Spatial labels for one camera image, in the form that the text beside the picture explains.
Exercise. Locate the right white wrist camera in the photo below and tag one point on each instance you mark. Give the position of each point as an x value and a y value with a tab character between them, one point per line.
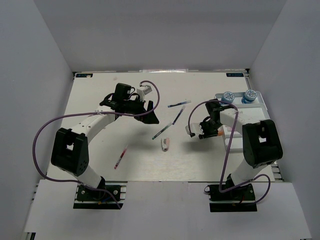
194	129

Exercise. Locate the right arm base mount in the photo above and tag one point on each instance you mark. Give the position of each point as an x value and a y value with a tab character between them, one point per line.
240	200

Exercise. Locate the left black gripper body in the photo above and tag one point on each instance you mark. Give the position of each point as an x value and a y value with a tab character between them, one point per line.
134	107

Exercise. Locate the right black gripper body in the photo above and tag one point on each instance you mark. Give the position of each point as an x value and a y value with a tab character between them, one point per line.
209	129

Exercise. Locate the blue ink jar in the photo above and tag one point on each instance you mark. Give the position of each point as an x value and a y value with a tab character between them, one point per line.
228	97
249	96

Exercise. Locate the blue gel pen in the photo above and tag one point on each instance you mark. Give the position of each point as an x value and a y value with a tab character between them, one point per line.
179	103

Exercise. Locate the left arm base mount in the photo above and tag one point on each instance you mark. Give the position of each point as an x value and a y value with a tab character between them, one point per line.
86	199

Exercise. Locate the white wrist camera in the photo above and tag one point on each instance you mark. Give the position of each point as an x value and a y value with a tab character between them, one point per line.
142	91
194	129

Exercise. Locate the green gel pen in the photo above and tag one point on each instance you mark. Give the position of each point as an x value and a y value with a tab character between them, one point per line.
161	131

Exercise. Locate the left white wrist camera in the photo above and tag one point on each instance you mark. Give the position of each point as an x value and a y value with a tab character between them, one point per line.
142	91

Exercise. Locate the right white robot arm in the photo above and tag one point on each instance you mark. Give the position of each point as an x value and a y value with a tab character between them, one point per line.
261	144

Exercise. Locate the purple gel pen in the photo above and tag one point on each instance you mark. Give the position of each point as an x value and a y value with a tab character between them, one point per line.
178	115

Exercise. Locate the red gel pen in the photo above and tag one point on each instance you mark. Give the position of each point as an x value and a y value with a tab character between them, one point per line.
121	157

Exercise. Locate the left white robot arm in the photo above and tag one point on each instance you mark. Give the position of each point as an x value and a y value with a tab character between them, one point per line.
71	146

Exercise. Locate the white divided organizer tray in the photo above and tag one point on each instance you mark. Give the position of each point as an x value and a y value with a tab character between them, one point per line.
251	113

